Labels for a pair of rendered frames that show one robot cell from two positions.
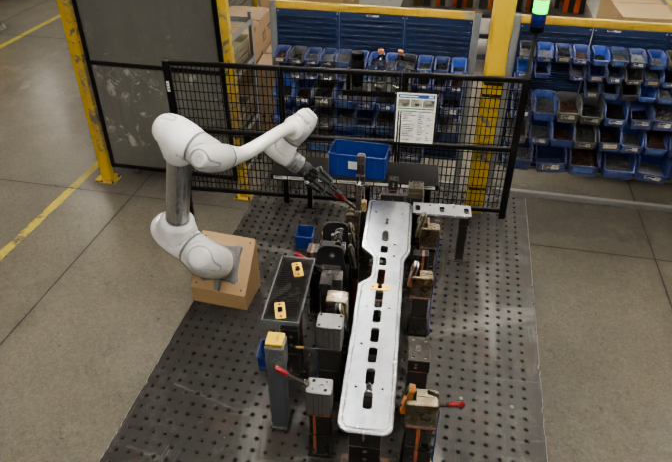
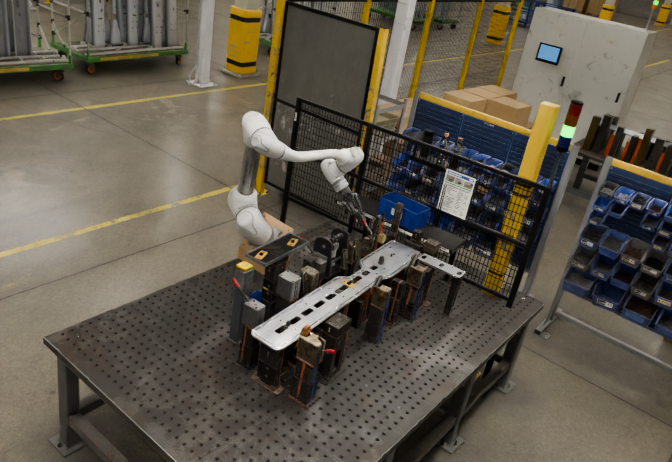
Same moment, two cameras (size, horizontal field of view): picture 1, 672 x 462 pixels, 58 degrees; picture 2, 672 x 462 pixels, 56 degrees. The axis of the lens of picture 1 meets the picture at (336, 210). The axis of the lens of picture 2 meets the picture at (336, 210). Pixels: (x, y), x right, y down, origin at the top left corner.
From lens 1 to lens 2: 145 cm
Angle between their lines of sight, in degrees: 22
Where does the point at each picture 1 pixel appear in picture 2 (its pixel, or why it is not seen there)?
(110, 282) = (214, 252)
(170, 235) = (235, 199)
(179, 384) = (192, 293)
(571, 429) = not seen: outside the picture
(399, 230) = (396, 263)
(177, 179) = (247, 157)
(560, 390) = not seen: outside the picture
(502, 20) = (537, 134)
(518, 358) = (432, 386)
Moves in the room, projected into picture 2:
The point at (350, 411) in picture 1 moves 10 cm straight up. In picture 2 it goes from (265, 329) to (267, 311)
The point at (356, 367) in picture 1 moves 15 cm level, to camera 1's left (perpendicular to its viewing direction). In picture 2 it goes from (290, 312) to (265, 301)
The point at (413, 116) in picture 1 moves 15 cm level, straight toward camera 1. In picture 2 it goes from (454, 191) to (444, 197)
